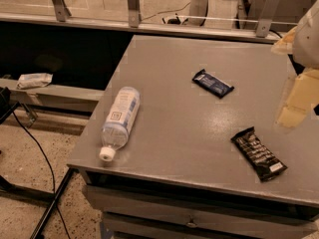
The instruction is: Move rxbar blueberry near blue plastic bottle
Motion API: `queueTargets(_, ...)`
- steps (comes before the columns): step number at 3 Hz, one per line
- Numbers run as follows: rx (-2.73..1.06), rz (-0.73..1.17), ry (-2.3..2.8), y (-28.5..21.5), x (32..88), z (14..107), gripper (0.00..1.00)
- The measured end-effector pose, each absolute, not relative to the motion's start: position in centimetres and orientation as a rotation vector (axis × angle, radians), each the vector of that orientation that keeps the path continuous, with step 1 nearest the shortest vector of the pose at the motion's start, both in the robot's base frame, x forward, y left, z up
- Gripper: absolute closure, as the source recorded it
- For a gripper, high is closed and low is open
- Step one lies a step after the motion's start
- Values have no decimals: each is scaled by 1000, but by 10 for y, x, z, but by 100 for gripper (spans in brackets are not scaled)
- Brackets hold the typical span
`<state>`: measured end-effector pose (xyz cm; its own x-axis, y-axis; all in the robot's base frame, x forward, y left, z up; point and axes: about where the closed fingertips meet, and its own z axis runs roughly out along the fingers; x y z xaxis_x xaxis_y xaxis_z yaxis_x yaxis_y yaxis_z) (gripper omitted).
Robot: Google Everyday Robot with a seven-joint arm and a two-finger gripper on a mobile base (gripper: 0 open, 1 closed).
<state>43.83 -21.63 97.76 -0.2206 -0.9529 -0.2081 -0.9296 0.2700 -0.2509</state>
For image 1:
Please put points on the metal bracket right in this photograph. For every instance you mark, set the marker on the metal bracket right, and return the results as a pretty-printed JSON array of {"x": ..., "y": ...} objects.
[{"x": 266, "y": 17}]

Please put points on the grey table drawer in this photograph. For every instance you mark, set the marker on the grey table drawer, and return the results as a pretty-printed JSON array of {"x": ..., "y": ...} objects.
[{"x": 159, "y": 217}]

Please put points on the white packet on ledge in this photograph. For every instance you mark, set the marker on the white packet on ledge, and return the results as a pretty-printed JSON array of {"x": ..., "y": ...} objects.
[{"x": 37, "y": 80}]

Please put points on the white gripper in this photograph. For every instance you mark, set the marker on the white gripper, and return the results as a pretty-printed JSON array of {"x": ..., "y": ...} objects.
[{"x": 308, "y": 40}]

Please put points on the grey metal rail ledge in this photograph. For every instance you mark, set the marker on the grey metal rail ledge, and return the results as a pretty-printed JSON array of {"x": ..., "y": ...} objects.
[{"x": 55, "y": 96}]

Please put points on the metal bracket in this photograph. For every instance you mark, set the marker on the metal bracket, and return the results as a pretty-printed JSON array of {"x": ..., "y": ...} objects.
[
  {"x": 134, "y": 13},
  {"x": 266, "y": 17},
  {"x": 61, "y": 10}
]

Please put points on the black stand leg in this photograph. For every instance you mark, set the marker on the black stand leg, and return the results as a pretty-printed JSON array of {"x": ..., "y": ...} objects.
[{"x": 37, "y": 233}]

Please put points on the black snack bar wrapper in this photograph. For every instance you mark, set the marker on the black snack bar wrapper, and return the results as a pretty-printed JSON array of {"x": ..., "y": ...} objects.
[{"x": 266, "y": 165}]

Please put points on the blue rxbar blueberry wrapper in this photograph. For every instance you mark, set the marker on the blue rxbar blueberry wrapper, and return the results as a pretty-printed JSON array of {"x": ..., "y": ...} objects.
[{"x": 212, "y": 84}]

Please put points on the metal bracket middle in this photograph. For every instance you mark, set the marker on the metal bracket middle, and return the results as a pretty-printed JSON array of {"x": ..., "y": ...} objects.
[{"x": 134, "y": 13}]

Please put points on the clear plastic water bottle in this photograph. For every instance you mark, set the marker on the clear plastic water bottle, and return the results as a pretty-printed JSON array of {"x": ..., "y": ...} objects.
[{"x": 119, "y": 122}]

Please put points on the metal bracket left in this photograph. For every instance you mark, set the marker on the metal bracket left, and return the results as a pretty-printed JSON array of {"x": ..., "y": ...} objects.
[{"x": 61, "y": 10}]

